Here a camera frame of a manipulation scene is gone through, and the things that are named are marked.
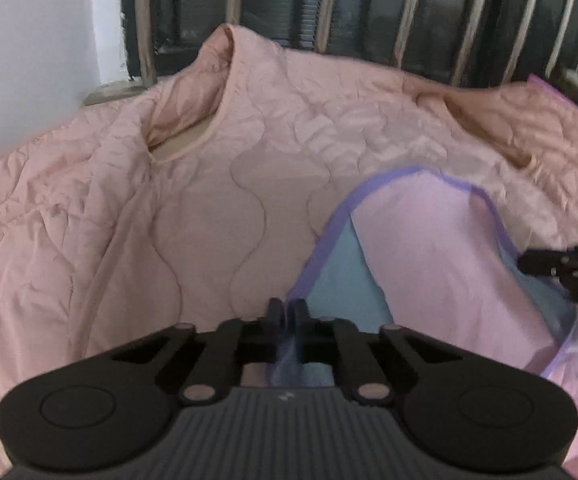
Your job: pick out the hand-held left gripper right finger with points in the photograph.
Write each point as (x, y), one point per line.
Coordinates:
(299, 335)

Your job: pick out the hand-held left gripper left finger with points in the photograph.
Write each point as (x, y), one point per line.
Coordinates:
(275, 332)

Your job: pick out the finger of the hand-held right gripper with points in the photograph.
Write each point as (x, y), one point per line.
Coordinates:
(544, 262)

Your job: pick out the pastel pink blue purple garment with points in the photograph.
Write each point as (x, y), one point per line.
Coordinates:
(419, 260)

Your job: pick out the pink quilted jacket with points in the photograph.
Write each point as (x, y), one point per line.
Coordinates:
(169, 160)

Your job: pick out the metal window railing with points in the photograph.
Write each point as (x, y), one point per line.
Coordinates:
(143, 35)

